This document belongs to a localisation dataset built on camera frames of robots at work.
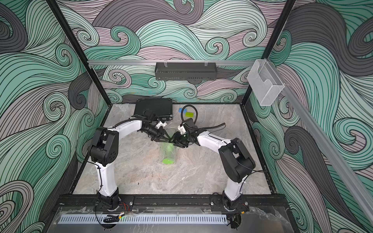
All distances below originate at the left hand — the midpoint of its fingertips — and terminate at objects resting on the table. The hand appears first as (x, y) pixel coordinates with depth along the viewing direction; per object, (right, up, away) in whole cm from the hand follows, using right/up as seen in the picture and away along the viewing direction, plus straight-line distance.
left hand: (168, 138), depth 88 cm
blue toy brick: (+10, +18, +26) cm, 33 cm away
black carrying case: (-10, +21, +33) cm, 40 cm away
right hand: (+1, -3, -2) cm, 4 cm away
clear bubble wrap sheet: (-5, -10, +1) cm, 12 cm away
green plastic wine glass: (0, -8, -3) cm, 9 cm away
